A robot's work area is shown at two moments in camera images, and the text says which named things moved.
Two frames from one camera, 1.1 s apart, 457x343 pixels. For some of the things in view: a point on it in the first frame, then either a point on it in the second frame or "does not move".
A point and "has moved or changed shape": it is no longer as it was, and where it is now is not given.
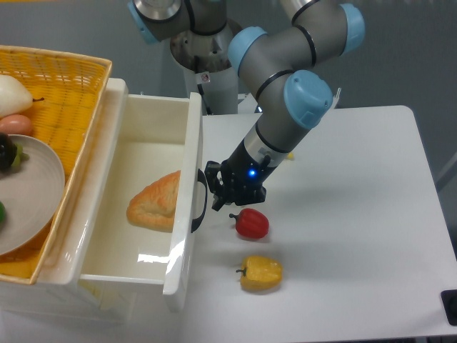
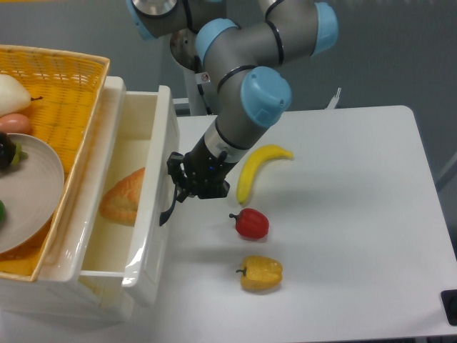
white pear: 15,98 does not move
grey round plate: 33,194 does not move
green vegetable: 3,213 does not move
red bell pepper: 251,224 does not move
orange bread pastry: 154,206 to 121,202
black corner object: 449,303 does not move
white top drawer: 151,195 has moved or changed shape
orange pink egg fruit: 16,124 does not move
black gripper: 243,181 to 201,172
